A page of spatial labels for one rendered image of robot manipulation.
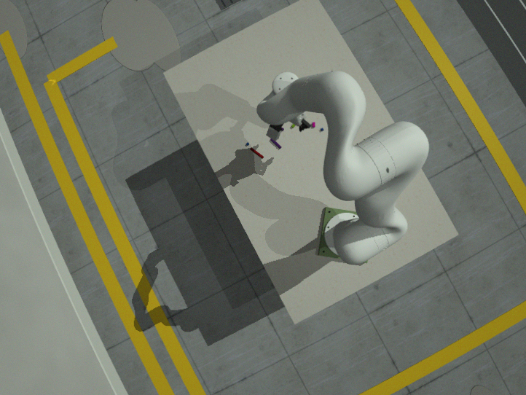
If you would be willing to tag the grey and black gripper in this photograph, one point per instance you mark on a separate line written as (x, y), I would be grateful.
(301, 119)

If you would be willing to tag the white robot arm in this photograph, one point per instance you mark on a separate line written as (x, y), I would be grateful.
(395, 153)

